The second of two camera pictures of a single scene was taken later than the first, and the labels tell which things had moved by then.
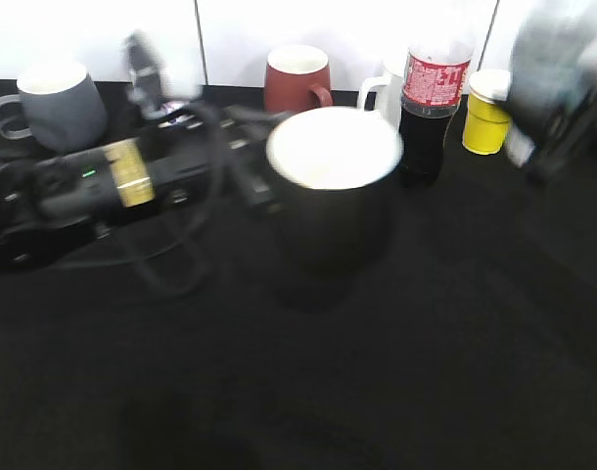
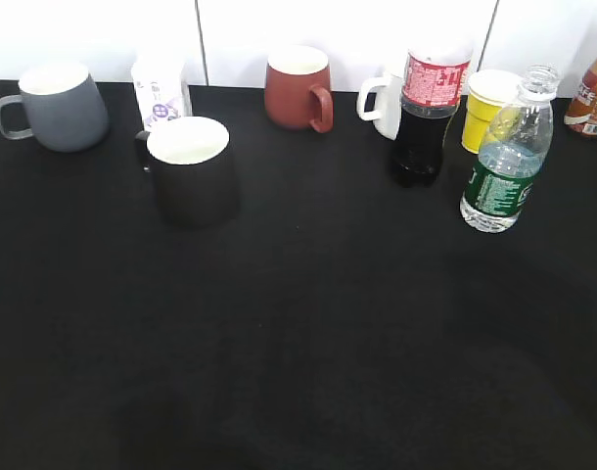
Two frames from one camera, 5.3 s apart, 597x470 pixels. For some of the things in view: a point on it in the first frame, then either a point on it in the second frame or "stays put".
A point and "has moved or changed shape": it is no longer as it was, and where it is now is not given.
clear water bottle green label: (558, 58) -> (513, 151)
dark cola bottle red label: (434, 84) stays put
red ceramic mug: (297, 77) stays put
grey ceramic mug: (64, 107) stays put
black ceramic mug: (332, 176) has moved or changed shape
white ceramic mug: (389, 96) stays put
